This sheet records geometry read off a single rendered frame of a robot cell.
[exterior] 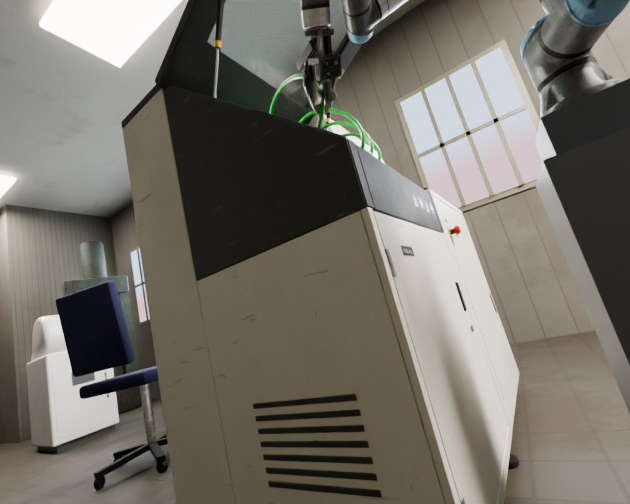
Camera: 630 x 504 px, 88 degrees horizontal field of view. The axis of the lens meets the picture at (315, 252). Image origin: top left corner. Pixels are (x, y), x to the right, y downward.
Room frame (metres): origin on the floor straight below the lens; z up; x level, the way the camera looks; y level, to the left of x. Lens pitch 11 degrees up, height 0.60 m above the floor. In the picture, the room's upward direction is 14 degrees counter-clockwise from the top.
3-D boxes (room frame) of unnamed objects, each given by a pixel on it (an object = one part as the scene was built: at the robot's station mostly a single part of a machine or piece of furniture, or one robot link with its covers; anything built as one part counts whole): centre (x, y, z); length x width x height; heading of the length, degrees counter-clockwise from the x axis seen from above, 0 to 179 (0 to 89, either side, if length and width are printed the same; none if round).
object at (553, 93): (0.70, -0.67, 0.95); 0.15 x 0.15 x 0.10
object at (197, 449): (1.61, 0.11, 0.75); 1.40 x 0.28 x 1.50; 148
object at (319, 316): (1.08, -0.07, 0.39); 0.70 x 0.58 x 0.79; 148
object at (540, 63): (0.69, -0.67, 1.07); 0.13 x 0.12 x 0.14; 169
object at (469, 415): (0.93, -0.31, 0.44); 0.65 x 0.02 x 0.68; 148
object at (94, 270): (4.79, 3.36, 1.28); 0.87 x 0.67 x 2.56; 151
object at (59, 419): (3.52, 2.85, 0.66); 0.76 x 0.61 x 1.32; 59
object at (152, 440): (2.16, 1.30, 0.57); 0.66 x 0.63 x 1.14; 145
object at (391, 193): (0.94, -0.29, 0.87); 0.62 x 0.04 x 0.16; 148
